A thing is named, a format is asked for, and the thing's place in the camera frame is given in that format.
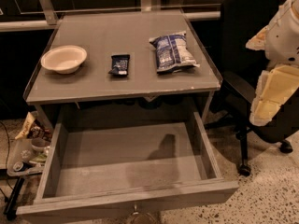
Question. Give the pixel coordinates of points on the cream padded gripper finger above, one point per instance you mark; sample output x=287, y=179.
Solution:
x=257, y=42
x=273, y=90

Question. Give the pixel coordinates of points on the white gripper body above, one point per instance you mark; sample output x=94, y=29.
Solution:
x=284, y=44

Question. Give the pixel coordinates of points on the dark blue rxbar wrapper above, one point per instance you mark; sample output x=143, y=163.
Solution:
x=120, y=64

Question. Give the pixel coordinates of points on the grey cabinet with top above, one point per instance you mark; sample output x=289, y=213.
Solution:
x=104, y=35

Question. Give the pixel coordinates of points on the open grey top drawer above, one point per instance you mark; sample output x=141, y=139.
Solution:
x=151, y=165

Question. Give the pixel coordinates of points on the black office chair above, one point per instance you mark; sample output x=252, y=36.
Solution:
x=258, y=61

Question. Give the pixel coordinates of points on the blue white chip bag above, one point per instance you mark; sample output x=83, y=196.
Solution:
x=171, y=53

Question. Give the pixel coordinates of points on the white paper bowl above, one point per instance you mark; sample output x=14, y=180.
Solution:
x=64, y=59

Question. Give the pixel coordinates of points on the yellow snack bag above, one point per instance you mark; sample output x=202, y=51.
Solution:
x=29, y=120

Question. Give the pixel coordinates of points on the clear plastic snack bin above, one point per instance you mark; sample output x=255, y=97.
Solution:
x=29, y=154

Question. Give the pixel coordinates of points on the metal drawer handle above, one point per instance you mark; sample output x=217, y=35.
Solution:
x=140, y=218

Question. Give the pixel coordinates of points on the metal rail bracket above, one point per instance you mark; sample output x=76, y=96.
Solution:
x=49, y=13

